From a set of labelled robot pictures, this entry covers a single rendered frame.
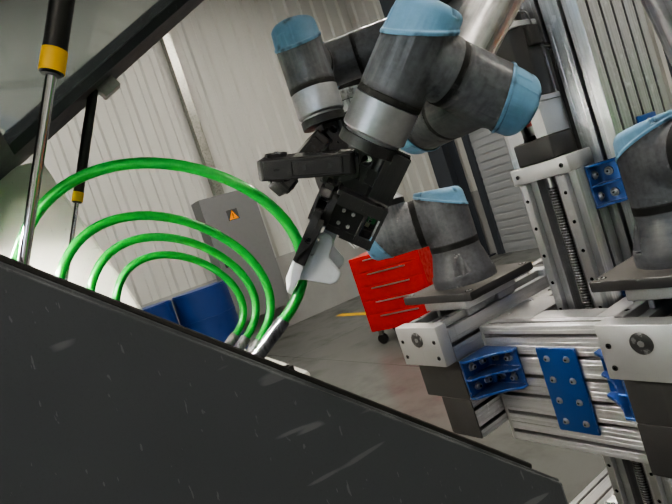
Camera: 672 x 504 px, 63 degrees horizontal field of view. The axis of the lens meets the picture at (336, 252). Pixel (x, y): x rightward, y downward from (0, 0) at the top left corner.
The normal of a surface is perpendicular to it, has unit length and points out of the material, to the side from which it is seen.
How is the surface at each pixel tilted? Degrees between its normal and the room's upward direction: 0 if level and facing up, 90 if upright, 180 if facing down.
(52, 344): 90
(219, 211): 90
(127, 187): 90
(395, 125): 121
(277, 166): 101
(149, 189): 90
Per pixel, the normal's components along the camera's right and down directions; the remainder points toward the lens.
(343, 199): -0.11, 0.33
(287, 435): 0.40, -0.07
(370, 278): -0.48, 0.22
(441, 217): -0.18, 0.12
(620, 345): -0.79, 0.29
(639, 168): -0.88, 0.32
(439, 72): 0.14, 0.50
